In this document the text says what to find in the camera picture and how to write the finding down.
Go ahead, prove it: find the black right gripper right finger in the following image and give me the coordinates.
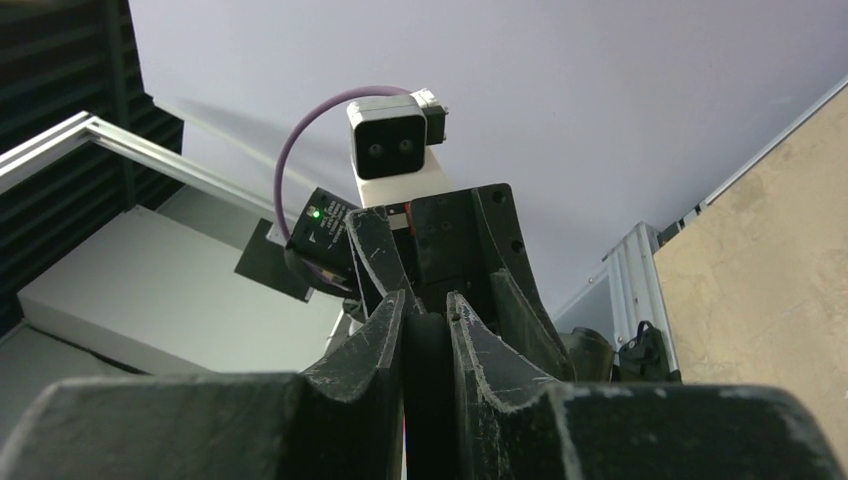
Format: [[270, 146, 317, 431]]
[[447, 293, 842, 479]]

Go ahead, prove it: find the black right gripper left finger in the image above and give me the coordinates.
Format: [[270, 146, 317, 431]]
[[1, 291, 405, 479]]

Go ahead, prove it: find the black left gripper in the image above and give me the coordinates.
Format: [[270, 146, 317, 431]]
[[345, 183, 575, 381]]

